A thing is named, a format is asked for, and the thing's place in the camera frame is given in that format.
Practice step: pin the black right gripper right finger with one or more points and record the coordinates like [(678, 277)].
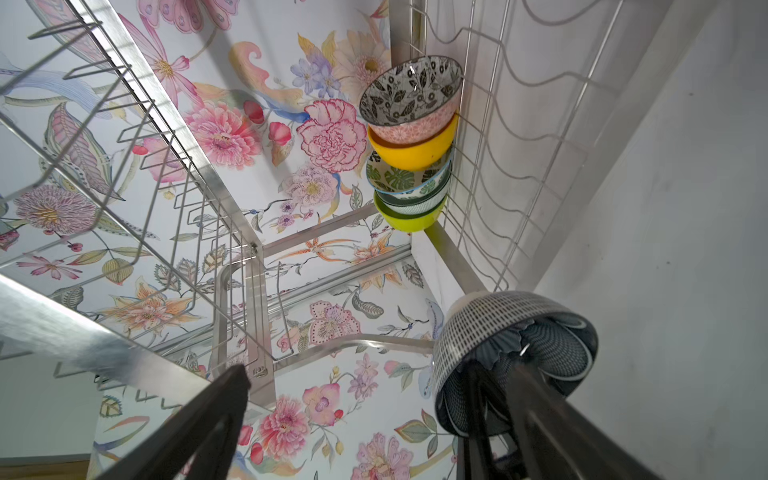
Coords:
[(554, 441)]

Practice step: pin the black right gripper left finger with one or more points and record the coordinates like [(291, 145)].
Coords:
[(204, 435)]

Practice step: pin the dark blue floral bowl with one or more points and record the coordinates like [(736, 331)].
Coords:
[(499, 329)]

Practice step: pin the lime green plastic bowl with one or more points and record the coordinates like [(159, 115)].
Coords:
[(408, 223)]

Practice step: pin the pale teal ceramic bowl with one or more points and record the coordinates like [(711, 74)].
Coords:
[(421, 203)]

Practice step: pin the green leaf pattern bowl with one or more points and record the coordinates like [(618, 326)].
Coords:
[(390, 180)]

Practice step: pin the yellow plastic bowl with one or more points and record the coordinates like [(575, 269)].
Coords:
[(417, 156)]

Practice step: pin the black white patterned bowl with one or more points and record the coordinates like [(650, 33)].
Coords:
[(414, 100)]

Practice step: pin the stainless steel dish rack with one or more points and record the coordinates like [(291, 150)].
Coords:
[(146, 138)]

